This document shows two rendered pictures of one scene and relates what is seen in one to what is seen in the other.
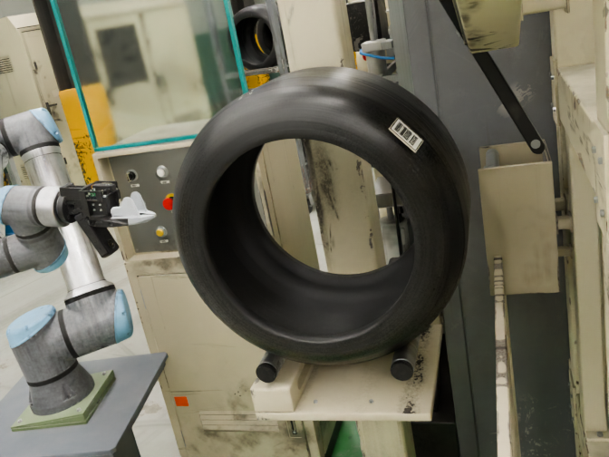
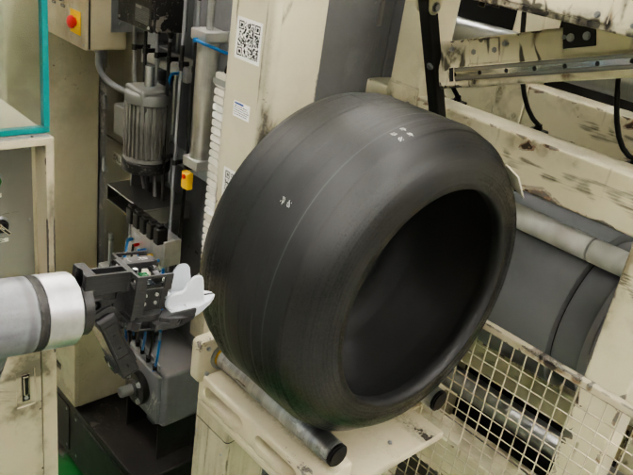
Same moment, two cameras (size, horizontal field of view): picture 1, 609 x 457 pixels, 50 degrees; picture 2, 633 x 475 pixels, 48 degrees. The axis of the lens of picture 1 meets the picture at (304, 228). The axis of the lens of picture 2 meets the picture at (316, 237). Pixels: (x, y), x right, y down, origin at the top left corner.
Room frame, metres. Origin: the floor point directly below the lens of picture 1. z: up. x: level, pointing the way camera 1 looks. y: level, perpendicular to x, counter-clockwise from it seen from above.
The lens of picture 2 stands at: (0.85, 1.04, 1.75)
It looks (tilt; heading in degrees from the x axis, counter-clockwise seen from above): 25 degrees down; 296
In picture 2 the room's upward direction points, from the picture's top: 9 degrees clockwise
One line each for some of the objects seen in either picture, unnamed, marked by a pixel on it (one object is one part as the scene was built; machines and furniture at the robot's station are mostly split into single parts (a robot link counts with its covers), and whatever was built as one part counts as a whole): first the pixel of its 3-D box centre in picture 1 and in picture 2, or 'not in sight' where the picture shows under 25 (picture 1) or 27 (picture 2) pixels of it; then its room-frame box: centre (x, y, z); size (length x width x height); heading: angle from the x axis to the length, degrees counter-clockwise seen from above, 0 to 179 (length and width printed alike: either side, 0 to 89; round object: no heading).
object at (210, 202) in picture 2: not in sight; (221, 186); (1.65, -0.11, 1.19); 0.05 x 0.04 x 0.48; 72
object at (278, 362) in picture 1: (288, 331); (275, 401); (1.35, 0.08, 0.90); 0.35 x 0.05 x 0.05; 162
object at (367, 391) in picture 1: (355, 368); (320, 417); (1.32, -0.05, 0.80); 0.37 x 0.36 x 0.02; 72
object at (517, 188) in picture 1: (517, 216); not in sight; (1.40, -0.48, 1.05); 0.20 x 0.15 x 0.30; 162
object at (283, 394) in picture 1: (294, 354); (269, 427); (1.36, 0.08, 0.84); 0.36 x 0.09 x 0.06; 162
